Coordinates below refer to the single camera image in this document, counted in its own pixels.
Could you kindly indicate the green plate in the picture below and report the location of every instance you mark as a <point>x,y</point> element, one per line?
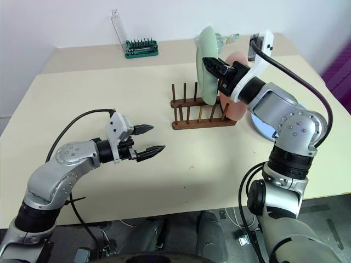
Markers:
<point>205,46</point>

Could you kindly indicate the dark grey rounded shape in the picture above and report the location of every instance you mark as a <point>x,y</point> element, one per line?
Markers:
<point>211,235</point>
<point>148,235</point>

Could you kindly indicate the wooden dish rack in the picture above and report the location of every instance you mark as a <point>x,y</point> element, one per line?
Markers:
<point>203,123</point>

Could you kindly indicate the green screwdriver bit set case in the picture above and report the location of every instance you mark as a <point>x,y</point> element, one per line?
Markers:
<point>141,49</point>

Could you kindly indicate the blue plate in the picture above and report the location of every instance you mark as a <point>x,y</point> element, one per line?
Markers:
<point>263,126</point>

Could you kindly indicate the clear glass container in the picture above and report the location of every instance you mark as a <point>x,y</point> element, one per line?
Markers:
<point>229,38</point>

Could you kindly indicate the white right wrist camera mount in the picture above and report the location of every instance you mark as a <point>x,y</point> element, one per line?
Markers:
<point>260,65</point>

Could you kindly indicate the small metal bracket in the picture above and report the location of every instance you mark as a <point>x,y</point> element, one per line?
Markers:
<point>243,239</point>

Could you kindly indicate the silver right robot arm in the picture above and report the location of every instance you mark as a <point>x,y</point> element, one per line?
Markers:
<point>296,128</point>

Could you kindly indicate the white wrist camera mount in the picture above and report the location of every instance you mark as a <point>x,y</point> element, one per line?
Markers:
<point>117,123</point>
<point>260,65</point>

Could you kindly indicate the pink plate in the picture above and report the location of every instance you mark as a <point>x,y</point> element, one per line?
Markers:
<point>235,109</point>

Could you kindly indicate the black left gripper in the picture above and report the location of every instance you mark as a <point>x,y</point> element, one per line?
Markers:
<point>126,150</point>

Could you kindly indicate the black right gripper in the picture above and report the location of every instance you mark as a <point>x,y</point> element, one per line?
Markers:
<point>233,74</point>

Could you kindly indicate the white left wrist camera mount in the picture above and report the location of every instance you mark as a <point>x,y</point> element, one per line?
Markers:
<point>117,123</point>

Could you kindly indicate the small grey box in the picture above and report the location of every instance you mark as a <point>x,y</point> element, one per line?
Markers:
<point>82,256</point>

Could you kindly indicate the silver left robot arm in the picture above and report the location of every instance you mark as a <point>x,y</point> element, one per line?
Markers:
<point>49,178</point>

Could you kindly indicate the purple ribbed object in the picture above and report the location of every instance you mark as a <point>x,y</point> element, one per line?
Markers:
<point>340,74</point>

